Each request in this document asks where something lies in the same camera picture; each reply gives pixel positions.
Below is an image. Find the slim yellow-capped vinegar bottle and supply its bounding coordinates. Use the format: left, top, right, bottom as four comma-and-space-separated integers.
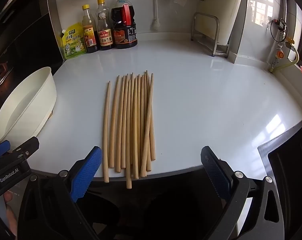
81, 4, 99, 54

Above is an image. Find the black range hood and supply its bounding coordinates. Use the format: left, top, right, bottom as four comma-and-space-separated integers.
0, 0, 64, 85

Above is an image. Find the row of wooden chopsticks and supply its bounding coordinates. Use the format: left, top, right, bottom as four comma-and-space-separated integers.
103, 70, 157, 190

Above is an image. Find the large red-handled soy sauce bottle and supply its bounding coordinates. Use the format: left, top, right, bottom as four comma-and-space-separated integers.
110, 0, 138, 49

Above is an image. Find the yellow-green seasoning pouch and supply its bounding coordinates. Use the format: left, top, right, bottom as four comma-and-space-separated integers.
60, 22, 87, 60

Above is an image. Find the yellow gas hose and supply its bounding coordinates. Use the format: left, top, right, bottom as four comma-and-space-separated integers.
269, 47, 300, 73

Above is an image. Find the black cable loop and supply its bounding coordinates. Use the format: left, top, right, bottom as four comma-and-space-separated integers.
270, 18, 288, 42

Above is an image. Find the metal cutting board rack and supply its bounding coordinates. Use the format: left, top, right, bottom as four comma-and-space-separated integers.
191, 12, 230, 58

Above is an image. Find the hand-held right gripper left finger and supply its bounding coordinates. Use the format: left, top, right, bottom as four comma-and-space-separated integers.
17, 146, 103, 240

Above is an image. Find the white hanging dish brush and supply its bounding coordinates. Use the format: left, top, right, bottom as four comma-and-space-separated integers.
151, 0, 162, 32

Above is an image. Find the black sink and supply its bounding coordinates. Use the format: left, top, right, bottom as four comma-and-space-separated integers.
257, 119, 302, 240

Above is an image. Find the white cutting board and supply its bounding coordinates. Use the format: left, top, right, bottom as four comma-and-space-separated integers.
194, 0, 247, 46

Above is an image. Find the white plastic basin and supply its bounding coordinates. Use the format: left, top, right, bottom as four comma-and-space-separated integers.
0, 66, 58, 145

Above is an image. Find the person's left hand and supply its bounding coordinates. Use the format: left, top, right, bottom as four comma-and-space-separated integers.
3, 189, 19, 236

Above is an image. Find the yellow-capped soy sauce bottle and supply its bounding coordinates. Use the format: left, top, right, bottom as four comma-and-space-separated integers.
95, 0, 114, 51

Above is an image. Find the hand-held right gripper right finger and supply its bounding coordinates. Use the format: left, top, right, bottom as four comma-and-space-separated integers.
200, 146, 285, 240

